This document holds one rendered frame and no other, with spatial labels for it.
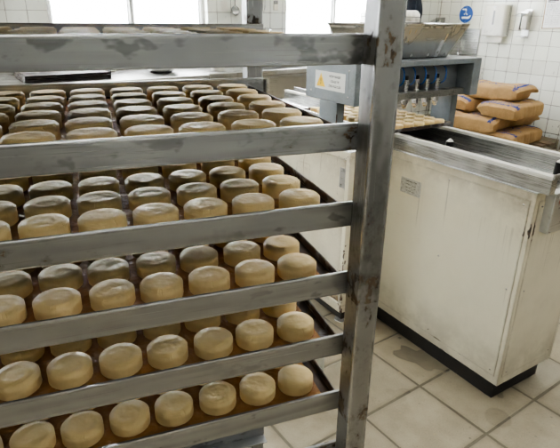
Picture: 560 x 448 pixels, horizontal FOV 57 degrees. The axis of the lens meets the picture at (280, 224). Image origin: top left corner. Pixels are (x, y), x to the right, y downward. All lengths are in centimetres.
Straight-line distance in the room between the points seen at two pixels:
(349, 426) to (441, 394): 146
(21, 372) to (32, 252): 19
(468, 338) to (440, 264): 30
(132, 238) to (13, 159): 13
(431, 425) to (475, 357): 32
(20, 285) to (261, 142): 33
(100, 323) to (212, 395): 22
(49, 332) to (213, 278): 18
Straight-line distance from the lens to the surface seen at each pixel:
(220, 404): 71
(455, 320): 215
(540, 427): 217
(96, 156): 51
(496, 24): 670
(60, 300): 61
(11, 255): 54
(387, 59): 54
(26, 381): 66
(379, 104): 54
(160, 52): 50
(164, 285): 61
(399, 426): 200
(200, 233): 54
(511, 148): 220
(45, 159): 51
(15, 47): 49
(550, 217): 185
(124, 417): 72
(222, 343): 66
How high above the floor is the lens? 135
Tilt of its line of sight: 22 degrees down
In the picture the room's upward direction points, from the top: 1 degrees clockwise
